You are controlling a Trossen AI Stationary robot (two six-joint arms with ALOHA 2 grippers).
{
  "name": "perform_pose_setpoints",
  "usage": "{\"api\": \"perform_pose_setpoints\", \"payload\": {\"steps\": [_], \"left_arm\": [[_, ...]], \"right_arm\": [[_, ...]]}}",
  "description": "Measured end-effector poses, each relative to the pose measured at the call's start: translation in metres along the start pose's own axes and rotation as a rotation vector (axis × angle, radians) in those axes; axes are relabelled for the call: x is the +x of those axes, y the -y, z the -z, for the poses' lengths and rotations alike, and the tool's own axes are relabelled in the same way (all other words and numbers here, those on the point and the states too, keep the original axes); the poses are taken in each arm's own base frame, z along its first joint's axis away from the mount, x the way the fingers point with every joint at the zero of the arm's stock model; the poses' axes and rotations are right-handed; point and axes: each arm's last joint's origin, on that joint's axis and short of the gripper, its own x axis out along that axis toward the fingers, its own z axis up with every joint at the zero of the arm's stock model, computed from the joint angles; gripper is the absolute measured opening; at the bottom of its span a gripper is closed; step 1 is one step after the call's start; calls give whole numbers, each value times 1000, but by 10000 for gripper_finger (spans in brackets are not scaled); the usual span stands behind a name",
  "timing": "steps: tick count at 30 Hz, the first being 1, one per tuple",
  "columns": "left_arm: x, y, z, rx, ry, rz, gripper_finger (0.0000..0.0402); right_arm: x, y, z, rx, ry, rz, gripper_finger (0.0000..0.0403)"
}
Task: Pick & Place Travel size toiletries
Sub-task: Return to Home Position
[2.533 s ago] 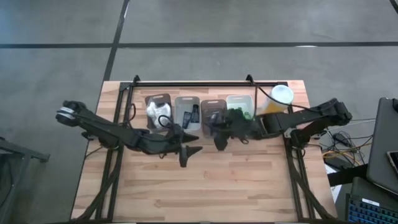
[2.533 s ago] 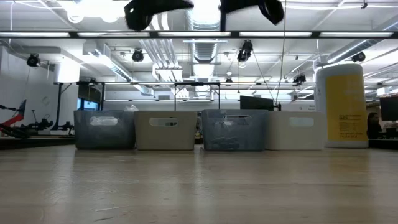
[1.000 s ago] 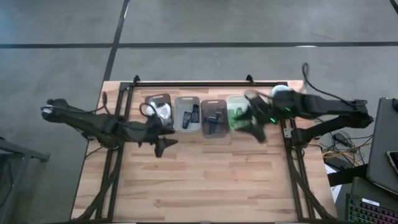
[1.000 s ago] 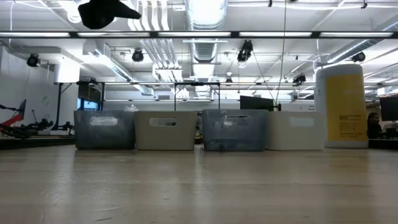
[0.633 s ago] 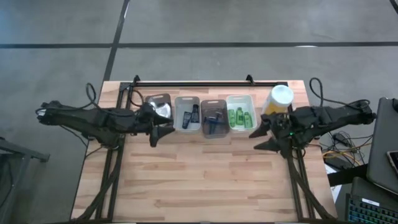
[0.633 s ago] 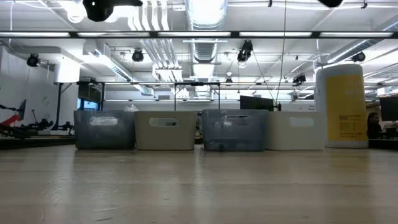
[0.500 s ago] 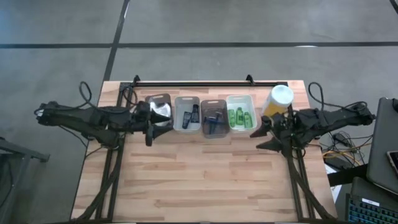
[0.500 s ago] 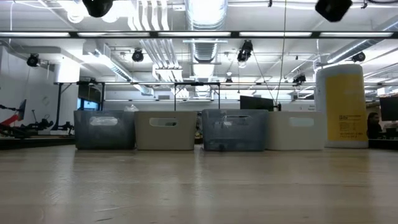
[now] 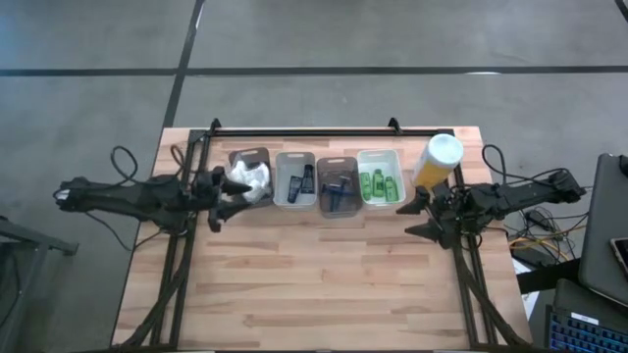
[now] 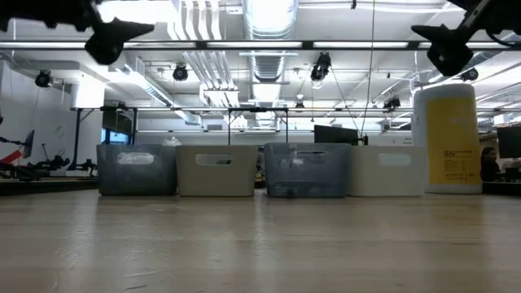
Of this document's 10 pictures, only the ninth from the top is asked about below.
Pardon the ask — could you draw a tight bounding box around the pale translucent plastic bin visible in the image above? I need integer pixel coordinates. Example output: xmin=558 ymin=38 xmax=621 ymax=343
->
xmin=273 ymin=150 xmax=318 ymax=211

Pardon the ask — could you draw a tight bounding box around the yellow white wipes canister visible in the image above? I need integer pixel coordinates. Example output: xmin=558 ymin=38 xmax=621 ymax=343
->
xmin=410 ymin=132 xmax=465 ymax=193

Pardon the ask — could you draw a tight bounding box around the black aluminium table frame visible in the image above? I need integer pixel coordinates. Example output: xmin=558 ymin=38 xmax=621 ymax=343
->
xmin=113 ymin=117 xmax=534 ymax=352

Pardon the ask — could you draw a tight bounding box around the black power brick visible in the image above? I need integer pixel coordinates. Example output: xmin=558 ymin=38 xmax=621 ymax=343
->
xmin=512 ymin=247 xmax=549 ymax=270

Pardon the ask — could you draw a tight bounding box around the white plastic bin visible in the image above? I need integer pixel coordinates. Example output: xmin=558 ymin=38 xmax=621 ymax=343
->
xmin=356 ymin=148 xmax=407 ymax=207

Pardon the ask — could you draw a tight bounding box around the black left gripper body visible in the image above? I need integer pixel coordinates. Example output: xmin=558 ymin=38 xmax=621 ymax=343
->
xmin=193 ymin=165 xmax=232 ymax=234

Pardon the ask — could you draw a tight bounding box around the backlit keyboard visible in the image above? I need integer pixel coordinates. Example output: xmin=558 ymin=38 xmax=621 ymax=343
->
xmin=545 ymin=304 xmax=628 ymax=353

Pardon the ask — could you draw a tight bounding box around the grey metal stand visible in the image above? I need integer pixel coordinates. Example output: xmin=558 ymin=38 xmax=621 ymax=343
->
xmin=0 ymin=214 xmax=79 ymax=353

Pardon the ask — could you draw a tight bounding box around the grey closed laptop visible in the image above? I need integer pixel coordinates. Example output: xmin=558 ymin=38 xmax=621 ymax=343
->
xmin=577 ymin=152 xmax=628 ymax=309

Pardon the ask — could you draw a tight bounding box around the dark grey case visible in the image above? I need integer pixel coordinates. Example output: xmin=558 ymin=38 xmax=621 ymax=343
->
xmin=552 ymin=277 xmax=628 ymax=325

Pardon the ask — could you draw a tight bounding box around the smartphone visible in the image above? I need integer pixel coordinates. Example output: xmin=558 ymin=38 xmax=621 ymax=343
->
xmin=609 ymin=237 xmax=628 ymax=276

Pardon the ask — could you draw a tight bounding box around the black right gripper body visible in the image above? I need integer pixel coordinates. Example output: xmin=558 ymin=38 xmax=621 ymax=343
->
xmin=429 ymin=179 xmax=468 ymax=250

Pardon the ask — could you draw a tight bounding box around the dark translucent plastic bin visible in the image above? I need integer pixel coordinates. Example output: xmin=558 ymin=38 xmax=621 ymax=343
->
xmin=316 ymin=152 xmax=363 ymax=215
xmin=228 ymin=146 xmax=275 ymax=210

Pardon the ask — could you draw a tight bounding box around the blue disposable razor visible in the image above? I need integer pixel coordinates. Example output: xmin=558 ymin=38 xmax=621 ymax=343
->
xmin=328 ymin=183 xmax=347 ymax=213
xmin=321 ymin=176 xmax=353 ymax=198

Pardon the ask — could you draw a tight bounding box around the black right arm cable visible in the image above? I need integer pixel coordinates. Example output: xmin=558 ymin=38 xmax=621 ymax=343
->
xmin=482 ymin=143 xmax=570 ymax=185

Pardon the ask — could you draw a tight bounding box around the white paper sheet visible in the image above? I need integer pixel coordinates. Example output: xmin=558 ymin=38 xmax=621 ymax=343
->
xmin=510 ymin=257 xmax=541 ymax=320

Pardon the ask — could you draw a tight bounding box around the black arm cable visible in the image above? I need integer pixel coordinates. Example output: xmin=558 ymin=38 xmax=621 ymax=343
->
xmin=82 ymin=145 xmax=188 ymax=252
xmin=482 ymin=143 xmax=570 ymax=185

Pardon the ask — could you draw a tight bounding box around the yellow cable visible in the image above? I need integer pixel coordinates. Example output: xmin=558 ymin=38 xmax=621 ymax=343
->
xmin=507 ymin=229 xmax=590 ymax=251

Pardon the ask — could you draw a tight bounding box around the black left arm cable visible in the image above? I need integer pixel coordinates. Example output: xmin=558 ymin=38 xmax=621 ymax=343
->
xmin=82 ymin=145 xmax=188 ymax=252

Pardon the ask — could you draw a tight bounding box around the black power adapter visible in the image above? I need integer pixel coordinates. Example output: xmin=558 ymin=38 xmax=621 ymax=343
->
xmin=525 ymin=209 xmax=555 ymax=232

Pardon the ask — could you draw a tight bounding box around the black strap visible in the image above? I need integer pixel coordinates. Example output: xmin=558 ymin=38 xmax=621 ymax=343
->
xmin=515 ymin=258 xmax=583 ymax=295

